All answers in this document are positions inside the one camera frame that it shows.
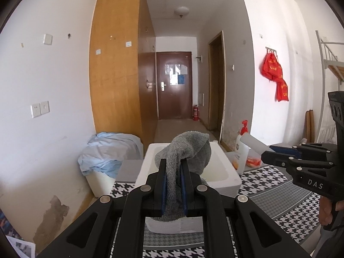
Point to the white foam box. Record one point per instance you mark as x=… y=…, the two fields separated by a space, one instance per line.
x=220 y=172

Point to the brown entrance door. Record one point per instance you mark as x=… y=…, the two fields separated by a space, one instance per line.
x=174 y=102

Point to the ceiling lamp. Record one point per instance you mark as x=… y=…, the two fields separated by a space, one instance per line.
x=181 y=11

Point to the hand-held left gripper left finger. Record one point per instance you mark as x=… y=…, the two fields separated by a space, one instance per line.
x=164 y=188

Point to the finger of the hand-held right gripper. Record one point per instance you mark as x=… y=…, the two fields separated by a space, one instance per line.
x=276 y=159
x=285 y=149

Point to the white foam sheet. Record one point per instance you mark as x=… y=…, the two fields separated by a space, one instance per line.
x=254 y=142

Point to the orange snack packet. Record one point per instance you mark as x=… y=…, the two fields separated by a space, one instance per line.
x=254 y=161

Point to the wooden slat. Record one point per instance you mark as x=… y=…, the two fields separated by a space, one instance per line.
x=307 y=126
x=312 y=125

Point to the wooden wardrobe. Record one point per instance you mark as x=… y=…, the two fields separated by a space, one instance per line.
x=115 y=86

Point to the red fire extinguisher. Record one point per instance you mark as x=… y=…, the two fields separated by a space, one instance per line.
x=196 y=113

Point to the grey knit sock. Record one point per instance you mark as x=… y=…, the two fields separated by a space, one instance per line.
x=188 y=147

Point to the white wall socket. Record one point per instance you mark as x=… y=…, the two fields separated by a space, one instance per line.
x=35 y=110

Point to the red plastic bag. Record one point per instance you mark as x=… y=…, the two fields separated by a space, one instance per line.
x=282 y=91
x=271 y=67

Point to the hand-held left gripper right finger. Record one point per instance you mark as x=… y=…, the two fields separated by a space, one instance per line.
x=184 y=190

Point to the printed paper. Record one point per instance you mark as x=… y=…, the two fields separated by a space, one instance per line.
x=18 y=244

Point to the white lotion bottle red pump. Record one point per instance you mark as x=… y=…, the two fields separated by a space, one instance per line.
x=240 y=153

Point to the white metal bunk bed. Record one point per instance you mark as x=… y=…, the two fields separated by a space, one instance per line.
x=323 y=86

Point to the light blue bedsheet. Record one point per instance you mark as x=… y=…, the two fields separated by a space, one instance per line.
x=110 y=150

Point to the white wall switch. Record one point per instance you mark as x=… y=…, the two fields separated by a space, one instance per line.
x=45 y=108

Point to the person's right hand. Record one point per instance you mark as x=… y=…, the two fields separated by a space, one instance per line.
x=325 y=211

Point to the blue door notice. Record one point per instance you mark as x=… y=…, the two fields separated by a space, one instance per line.
x=181 y=79

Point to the houndstooth cloth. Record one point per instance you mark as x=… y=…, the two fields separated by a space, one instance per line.
x=268 y=207

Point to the metal wall hook rack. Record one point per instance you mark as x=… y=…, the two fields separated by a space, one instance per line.
x=271 y=50

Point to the white wall junction box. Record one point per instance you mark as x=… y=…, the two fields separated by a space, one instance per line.
x=47 y=39

